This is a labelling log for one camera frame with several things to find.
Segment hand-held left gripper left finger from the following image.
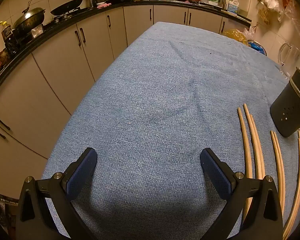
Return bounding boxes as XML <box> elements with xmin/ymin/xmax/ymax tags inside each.
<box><xmin>16</xmin><ymin>147</ymin><xmax>98</xmax><ymax>240</ymax></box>

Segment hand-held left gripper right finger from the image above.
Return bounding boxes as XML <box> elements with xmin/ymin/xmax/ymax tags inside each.
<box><xmin>200</xmin><ymin>148</ymin><xmax>283</xmax><ymax>240</ymax></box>

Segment bunch of wooden chopsticks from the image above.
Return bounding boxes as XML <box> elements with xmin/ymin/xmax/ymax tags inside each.
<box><xmin>237</xmin><ymin>103</ymin><xmax>300</xmax><ymax>240</ymax></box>

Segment black cylindrical utensil holder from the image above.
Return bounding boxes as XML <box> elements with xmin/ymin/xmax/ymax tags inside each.
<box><xmin>270</xmin><ymin>67</ymin><xmax>300</xmax><ymax>137</ymax></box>

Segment blue table cloth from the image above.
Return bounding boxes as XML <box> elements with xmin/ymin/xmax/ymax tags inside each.
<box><xmin>41</xmin><ymin>21</ymin><xmax>300</xmax><ymax>240</ymax></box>

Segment lower kitchen cabinets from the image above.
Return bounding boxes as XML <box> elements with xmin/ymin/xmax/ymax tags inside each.
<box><xmin>0</xmin><ymin>4</ymin><xmax>252</xmax><ymax>200</ymax></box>

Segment blue plastic basin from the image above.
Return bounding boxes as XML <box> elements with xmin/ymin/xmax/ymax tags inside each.
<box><xmin>247</xmin><ymin>40</ymin><xmax>267</xmax><ymax>55</ymax></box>

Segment clear glass mug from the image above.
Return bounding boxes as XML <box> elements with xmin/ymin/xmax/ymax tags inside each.
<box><xmin>277</xmin><ymin>42</ymin><xmax>300</xmax><ymax>80</ymax></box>

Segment yellow plastic bag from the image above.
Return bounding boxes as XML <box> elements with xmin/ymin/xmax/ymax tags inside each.
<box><xmin>222</xmin><ymin>29</ymin><xmax>248</xmax><ymax>46</ymax></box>

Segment knotted white plastic bag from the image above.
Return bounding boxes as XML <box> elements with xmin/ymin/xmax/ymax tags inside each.
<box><xmin>244</xmin><ymin>26</ymin><xmax>257</xmax><ymax>40</ymax></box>

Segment cooking oil bottle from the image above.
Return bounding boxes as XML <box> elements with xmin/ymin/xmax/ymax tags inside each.
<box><xmin>0</xmin><ymin>21</ymin><xmax>13</xmax><ymax>39</ymax></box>

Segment steel wok with lid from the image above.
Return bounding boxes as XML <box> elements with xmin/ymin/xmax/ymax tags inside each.
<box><xmin>12</xmin><ymin>0</ymin><xmax>46</xmax><ymax>34</ymax></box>

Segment black frying pan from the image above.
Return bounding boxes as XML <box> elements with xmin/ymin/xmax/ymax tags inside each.
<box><xmin>50</xmin><ymin>0</ymin><xmax>97</xmax><ymax>16</ymax></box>

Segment white bottle blue label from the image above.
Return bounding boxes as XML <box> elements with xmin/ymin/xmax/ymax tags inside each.
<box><xmin>227</xmin><ymin>0</ymin><xmax>240</xmax><ymax>14</ymax></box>

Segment black kitchen countertop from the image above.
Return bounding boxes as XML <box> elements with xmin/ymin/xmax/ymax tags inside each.
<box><xmin>0</xmin><ymin>0</ymin><xmax>252</xmax><ymax>100</ymax></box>

